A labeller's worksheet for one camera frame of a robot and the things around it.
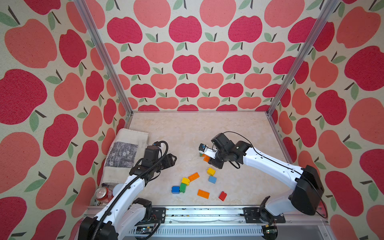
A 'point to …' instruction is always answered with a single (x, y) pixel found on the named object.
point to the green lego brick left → (182, 187)
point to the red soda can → (104, 194)
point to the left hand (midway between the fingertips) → (174, 161)
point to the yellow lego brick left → (186, 181)
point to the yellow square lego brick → (211, 171)
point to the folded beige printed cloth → (125, 152)
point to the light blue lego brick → (212, 179)
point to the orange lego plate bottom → (203, 194)
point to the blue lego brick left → (175, 190)
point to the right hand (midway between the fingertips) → (211, 160)
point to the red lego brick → (222, 196)
